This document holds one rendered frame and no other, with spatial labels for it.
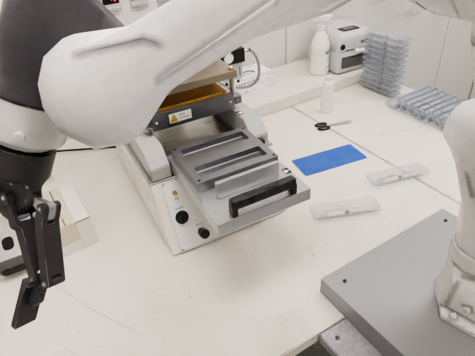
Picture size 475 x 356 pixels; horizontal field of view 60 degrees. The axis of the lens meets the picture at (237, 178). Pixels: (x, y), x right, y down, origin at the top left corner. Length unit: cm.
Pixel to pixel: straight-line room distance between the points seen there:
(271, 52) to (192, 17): 162
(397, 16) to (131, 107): 223
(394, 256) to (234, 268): 37
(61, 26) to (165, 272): 70
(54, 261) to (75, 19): 26
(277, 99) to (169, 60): 133
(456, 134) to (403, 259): 35
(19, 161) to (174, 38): 23
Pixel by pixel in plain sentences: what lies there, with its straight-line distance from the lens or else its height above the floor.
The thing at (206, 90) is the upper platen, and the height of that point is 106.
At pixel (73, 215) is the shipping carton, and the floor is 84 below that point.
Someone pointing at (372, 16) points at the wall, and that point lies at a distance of 236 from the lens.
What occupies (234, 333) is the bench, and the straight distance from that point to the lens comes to 90.
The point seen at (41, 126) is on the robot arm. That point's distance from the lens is 48.
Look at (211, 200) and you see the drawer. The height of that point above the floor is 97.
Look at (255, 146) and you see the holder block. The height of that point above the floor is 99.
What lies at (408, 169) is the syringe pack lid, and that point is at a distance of 134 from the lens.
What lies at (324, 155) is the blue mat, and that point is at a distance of 140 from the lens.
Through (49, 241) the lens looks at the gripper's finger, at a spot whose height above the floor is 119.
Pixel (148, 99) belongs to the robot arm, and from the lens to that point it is 36.
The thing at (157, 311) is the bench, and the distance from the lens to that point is 96.
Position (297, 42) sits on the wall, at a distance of 206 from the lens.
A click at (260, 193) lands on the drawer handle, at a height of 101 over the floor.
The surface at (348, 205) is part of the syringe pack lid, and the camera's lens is 116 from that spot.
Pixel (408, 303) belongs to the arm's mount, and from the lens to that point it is 92.
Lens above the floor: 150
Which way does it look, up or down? 36 degrees down
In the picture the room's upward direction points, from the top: 4 degrees counter-clockwise
